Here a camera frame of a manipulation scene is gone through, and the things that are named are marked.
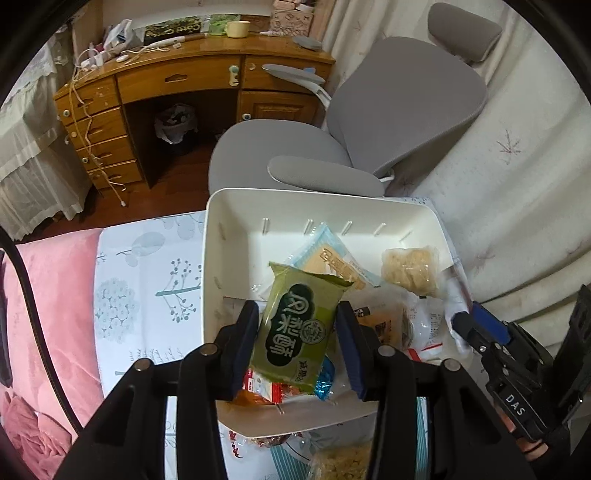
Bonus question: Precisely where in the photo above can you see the blue-edged sandwich cracker packet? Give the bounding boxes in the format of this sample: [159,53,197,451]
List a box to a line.
[284,223,384,291]

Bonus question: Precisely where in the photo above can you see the cream branch print curtain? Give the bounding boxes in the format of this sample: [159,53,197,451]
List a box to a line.
[318,0,591,361]

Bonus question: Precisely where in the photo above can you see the dark gold print box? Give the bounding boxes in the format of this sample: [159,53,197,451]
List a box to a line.
[143,16,206,47]

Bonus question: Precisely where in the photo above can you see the person's right hand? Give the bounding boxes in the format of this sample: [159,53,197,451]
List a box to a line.
[501,406,552,462]

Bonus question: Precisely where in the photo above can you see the blue foil snack packet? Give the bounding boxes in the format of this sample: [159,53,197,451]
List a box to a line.
[314,355,336,400]

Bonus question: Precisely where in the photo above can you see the black cable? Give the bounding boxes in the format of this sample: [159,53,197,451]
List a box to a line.
[0,231,86,441]

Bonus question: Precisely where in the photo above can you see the white plastic basket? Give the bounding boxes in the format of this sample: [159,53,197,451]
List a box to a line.
[202,187,457,438]

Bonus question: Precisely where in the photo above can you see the wooden desk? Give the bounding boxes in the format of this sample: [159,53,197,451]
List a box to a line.
[53,21,337,197]

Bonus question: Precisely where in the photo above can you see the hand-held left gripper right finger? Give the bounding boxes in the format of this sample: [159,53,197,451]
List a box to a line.
[335,301,537,480]

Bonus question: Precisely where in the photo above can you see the white lace curtain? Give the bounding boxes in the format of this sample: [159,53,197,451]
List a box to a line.
[0,28,95,241]

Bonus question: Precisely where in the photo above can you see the white charging cable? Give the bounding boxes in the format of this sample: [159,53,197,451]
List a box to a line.
[68,44,129,208]

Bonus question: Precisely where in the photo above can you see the pink patterned box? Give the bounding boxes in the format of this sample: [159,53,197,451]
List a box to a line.
[270,0,319,35]

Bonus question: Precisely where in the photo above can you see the pink crumpled cloth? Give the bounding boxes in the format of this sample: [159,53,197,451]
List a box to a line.
[0,392,77,480]

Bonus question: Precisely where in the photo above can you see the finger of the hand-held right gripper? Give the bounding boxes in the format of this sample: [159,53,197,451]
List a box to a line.
[471,301,556,385]
[451,311,514,385]

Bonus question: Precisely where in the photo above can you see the black trash bin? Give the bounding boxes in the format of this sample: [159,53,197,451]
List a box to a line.
[154,104,197,155]

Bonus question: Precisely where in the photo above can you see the clear dark candy packet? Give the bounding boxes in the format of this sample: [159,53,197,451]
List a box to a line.
[441,265,474,356]

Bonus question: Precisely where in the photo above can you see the yellow noodle block packet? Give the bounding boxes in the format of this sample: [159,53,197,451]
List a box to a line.
[308,440,375,480]

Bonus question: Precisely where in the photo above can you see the tree print bedsheet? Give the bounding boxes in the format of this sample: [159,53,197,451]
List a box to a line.
[95,196,458,480]

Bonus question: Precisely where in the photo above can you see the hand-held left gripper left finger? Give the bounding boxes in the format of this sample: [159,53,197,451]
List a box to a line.
[53,300,260,480]

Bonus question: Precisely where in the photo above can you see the pink blanket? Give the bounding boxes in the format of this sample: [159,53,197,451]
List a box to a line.
[0,227,105,444]

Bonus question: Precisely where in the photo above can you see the grey office chair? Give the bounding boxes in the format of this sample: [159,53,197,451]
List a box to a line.
[208,2,504,197]

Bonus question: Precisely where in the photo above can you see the red and white cookie packet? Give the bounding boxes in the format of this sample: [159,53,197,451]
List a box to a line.
[231,367,308,407]

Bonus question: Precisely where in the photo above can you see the green snack packet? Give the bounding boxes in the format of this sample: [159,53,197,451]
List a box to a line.
[249,261,356,394]

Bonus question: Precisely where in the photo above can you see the white plastic bag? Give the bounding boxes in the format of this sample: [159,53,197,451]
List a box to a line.
[102,19,139,49]

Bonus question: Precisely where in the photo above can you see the clear red date packet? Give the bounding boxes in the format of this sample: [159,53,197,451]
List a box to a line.
[227,429,289,457]

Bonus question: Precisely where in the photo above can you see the beige cracker packet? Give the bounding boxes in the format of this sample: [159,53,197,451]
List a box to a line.
[355,295,414,348]

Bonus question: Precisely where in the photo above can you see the green box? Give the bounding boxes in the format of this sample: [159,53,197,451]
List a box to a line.
[208,11,241,35]

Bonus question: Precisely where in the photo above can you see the pale puffed cracker packet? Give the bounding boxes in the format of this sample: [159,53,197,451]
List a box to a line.
[381,246,440,297]

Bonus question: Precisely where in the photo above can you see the red-edged clear cookie packet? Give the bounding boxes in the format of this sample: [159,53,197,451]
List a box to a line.
[406,295,455,361]

